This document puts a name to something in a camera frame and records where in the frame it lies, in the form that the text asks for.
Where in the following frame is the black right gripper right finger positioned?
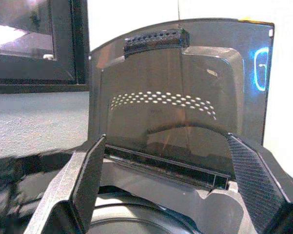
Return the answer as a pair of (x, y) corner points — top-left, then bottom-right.
(225, 133), (293, 234)

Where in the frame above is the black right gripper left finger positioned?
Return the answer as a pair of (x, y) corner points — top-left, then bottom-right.
(24, 134), (107, 234)

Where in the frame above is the silver top-load washing machine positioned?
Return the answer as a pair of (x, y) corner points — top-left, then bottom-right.
(0, 141), (293, 234)

